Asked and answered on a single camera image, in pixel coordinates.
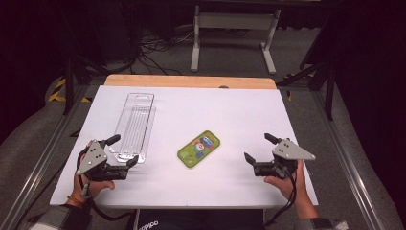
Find person's left hand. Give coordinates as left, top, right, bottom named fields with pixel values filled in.
left=66, top=139, right=116, bottom=207

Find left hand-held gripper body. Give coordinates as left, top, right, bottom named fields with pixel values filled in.
left=76, top=139, right=130, bottom=182

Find green phone case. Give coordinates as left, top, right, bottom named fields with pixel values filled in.
left=176, top=129, right=221, bottom=170

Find orange bracelet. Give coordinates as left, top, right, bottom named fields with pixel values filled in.
left=66, top=195, right=86, bottom=207

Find black tripod stand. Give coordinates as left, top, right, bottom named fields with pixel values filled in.
left=276, top=15, right=337, bottom=122
left=61, top=52, right=110, bottom=116

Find yellow black floor tape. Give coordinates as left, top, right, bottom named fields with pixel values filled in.
left=47, top=78, right=93, bottom=104

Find white metal stand frame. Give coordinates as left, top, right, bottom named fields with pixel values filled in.
left=190, top=4, right=282, bottom=76

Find left hand-held gripper cable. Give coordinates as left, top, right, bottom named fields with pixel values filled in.
left=76, top=146, right=138, bottom=222

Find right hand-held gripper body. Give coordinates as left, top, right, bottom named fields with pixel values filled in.
left=253, top=137, right=317, bottom=180

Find person's right hand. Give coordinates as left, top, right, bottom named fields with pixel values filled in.
left=263, top=159, right=313, bottom=207

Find right hand-held gripper cable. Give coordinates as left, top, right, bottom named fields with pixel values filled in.
left=263, top=169, right=299, bottom=227

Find aluminium rail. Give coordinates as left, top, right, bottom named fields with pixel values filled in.
left=310, top=90, right=388, bottom=230
left=0, top=84, right=91, bottom=230

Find hand-held gripper cable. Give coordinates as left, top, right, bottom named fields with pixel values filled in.
left=263, top=169, right=299, bottom=227
left=76, top=146, right=138, bottom=222

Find clear plastic packaging tray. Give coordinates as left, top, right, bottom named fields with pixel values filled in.
left=108, top=92, right=157, bottom=165

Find black floor cables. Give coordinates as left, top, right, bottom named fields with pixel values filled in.
left=125, top=27, right=196, bottom=77

